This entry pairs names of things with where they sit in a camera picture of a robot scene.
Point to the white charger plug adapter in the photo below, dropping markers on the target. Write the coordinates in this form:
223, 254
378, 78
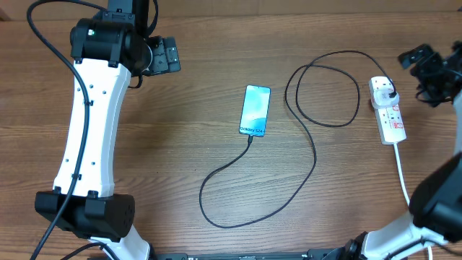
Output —
381, 99

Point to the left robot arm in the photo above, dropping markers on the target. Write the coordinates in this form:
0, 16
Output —
107, 51

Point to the white power strip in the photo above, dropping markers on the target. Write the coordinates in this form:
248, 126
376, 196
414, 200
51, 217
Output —
389, 120

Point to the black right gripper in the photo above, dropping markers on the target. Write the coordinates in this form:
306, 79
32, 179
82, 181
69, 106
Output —
429, 58

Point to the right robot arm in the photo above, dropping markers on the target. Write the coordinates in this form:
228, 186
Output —
434, 214

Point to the blue Galaxy smartphone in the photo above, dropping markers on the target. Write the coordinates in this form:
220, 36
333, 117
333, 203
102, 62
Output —
255, 111

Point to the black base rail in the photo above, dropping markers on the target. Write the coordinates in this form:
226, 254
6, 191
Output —
312, 254

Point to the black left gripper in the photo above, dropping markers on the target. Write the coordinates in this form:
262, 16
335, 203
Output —
166, 55

